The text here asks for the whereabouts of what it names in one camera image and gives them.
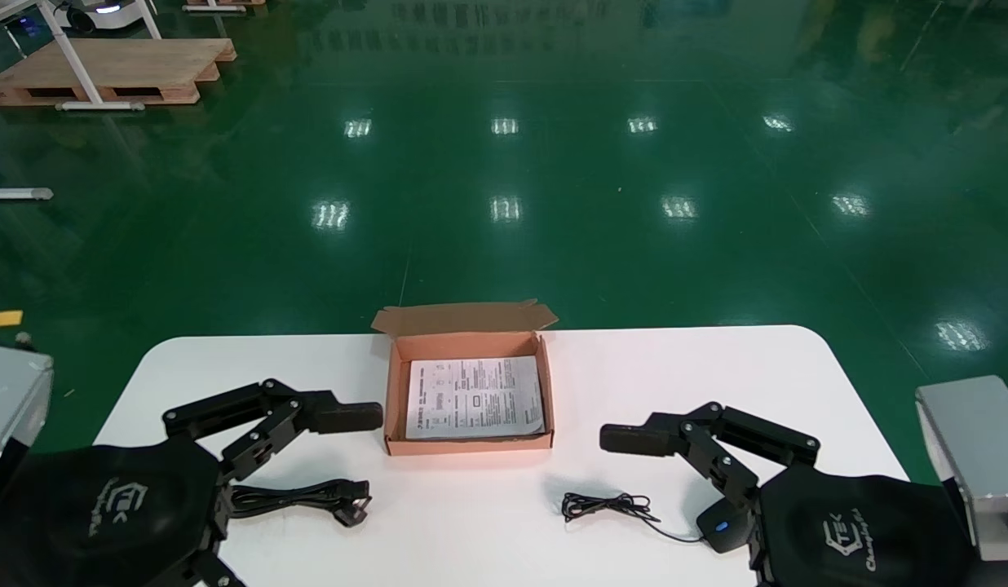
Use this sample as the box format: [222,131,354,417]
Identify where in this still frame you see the black cloth-covered right gripper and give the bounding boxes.
[599,402,982,587]

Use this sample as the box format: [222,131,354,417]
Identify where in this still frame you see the open brown cardboard box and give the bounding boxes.
[371,299,559,456]

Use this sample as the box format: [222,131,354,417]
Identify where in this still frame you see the white metal table foot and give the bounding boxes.
[0,171,54,201]

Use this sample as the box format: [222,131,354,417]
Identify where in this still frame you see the white printed instruction sheet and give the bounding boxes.
[405,355,547,441]

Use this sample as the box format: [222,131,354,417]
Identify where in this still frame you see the grey right wrist camera housing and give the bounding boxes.
[916,375,1008,563]

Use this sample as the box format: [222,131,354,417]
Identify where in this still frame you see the black wired mouse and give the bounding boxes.
[561,492,758,555]

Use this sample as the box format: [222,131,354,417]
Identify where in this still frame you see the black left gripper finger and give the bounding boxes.
[163,379,384,483]

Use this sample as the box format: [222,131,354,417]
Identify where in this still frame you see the black power cable with plug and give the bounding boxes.
[227,479,373,528]

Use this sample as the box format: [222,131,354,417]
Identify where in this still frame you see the large wooden pallet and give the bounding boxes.
[0,37,237,108]

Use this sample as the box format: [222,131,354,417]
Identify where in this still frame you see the white metal table frame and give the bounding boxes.
[0,0,166,112]

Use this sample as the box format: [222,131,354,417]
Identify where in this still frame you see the black cloth-covered left gripper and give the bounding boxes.
[0,436,245,587]

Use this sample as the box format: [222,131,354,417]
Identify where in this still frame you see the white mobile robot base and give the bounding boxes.
[51,0,158,35]

